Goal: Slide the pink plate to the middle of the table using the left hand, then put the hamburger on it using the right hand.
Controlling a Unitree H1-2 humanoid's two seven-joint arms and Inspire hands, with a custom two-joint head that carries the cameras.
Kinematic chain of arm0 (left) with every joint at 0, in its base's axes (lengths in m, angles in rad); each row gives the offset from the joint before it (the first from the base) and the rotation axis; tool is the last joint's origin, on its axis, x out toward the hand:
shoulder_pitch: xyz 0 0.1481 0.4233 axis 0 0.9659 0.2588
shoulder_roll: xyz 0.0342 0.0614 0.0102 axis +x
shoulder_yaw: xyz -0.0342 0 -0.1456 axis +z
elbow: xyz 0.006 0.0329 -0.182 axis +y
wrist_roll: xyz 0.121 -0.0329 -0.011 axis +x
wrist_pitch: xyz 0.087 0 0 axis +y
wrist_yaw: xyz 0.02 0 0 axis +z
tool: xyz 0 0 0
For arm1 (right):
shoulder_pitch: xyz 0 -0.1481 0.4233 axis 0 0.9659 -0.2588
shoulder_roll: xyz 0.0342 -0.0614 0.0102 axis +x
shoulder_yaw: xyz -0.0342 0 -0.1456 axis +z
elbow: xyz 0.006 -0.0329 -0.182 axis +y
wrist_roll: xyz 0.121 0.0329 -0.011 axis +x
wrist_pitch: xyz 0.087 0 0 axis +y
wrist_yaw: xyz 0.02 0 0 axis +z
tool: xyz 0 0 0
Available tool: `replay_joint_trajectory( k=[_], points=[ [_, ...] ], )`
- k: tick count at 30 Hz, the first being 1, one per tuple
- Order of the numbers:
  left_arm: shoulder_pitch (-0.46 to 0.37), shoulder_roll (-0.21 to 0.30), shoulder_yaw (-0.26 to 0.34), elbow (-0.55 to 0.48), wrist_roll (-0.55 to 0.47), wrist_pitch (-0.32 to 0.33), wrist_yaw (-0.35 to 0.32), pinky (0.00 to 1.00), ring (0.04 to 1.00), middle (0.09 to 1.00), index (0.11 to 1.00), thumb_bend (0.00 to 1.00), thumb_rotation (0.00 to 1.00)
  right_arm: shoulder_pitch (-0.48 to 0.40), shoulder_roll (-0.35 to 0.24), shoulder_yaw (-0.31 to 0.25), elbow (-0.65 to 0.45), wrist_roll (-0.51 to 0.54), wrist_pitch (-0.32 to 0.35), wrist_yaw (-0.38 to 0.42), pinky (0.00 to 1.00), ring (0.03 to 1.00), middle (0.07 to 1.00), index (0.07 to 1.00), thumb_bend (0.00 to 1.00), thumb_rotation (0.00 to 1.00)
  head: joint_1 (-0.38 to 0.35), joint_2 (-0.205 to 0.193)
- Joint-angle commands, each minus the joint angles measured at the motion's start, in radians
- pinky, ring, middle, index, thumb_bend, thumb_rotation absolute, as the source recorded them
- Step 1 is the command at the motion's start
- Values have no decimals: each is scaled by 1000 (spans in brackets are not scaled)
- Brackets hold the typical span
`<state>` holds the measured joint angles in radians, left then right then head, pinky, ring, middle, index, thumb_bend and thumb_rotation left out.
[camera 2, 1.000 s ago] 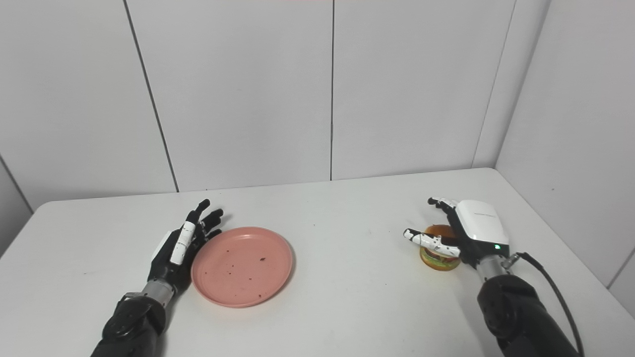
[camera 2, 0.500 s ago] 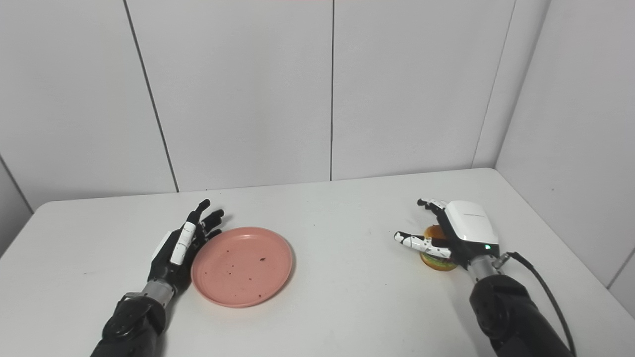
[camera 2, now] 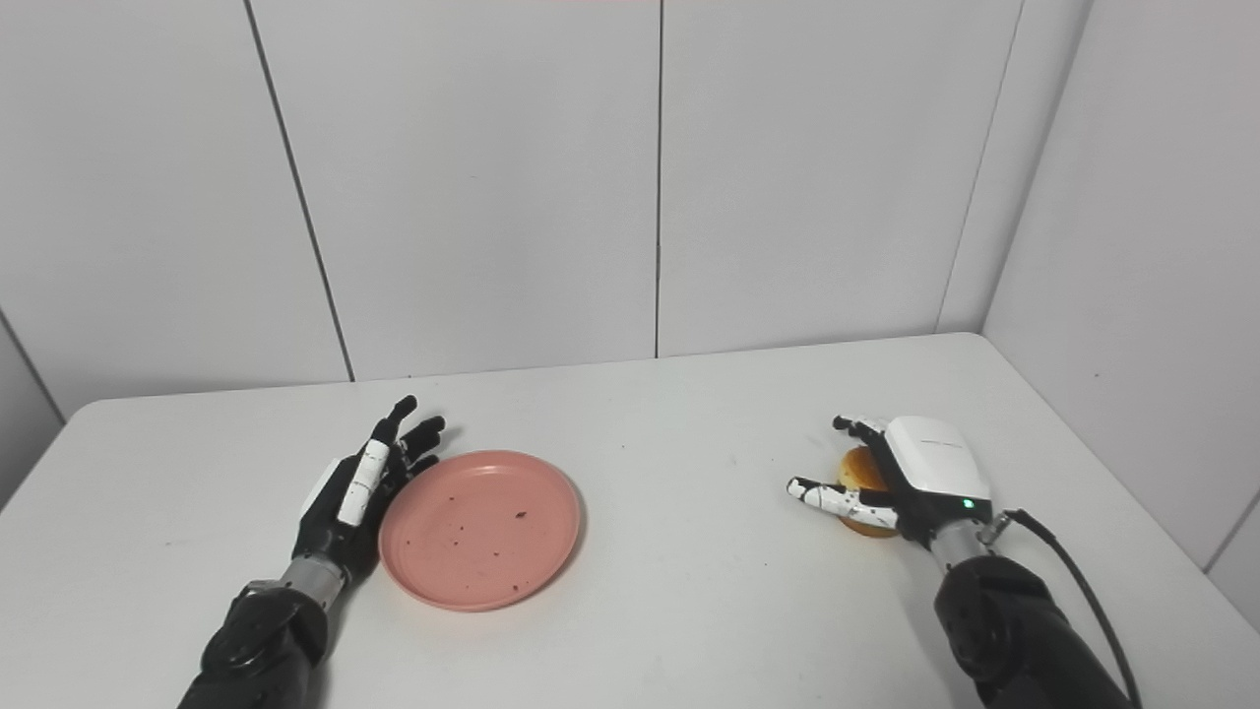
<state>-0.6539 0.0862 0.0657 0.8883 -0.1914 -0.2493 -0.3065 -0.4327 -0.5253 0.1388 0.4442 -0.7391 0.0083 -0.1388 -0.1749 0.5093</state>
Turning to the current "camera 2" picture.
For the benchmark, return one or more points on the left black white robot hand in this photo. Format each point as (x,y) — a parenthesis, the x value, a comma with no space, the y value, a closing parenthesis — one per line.
(359,487)

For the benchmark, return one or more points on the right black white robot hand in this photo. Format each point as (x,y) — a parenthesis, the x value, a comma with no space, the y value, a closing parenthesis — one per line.
(920,473)

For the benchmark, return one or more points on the toy hamburger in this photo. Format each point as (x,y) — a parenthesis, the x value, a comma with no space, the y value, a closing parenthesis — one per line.
(864,473)

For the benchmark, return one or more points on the pink round plate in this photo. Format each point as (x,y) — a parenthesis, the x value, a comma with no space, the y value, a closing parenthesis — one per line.
(479,529)

